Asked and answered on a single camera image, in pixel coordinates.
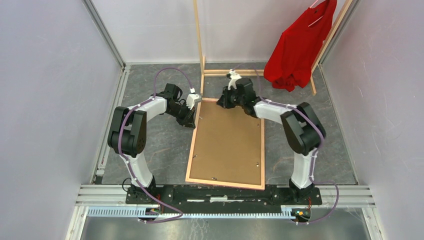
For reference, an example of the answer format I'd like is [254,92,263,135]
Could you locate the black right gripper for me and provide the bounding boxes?
[216,85,245,109]

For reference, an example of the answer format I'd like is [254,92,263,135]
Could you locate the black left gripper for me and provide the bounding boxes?
[166,102,197,130]

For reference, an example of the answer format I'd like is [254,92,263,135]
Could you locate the pink wooden picture frame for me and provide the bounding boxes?
[185,96,267,192]

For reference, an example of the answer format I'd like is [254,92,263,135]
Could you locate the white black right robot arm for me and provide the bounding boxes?
[216,78,326,204]

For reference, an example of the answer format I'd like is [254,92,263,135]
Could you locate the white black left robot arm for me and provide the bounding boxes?
[107,83,202,204]

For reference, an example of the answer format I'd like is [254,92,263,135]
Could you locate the red t-shirt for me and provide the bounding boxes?
[263,0,338,92]

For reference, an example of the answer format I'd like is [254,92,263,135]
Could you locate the wooden clothes rack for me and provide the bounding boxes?
[192,0,355,96]

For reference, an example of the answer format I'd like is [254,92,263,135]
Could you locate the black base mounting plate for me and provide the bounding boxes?
[125,184,323,215]

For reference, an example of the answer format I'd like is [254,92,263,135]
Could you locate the pink clothes hanger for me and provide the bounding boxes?
[308,0,329,29]

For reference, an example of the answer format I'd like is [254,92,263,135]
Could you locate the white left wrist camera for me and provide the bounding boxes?
[185,87,202,110]

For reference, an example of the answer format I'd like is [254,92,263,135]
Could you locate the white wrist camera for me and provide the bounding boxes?
[185,87,202,110]
[226,69,242,91]

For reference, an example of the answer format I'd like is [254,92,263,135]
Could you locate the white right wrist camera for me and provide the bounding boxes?
[226,69,242,91]

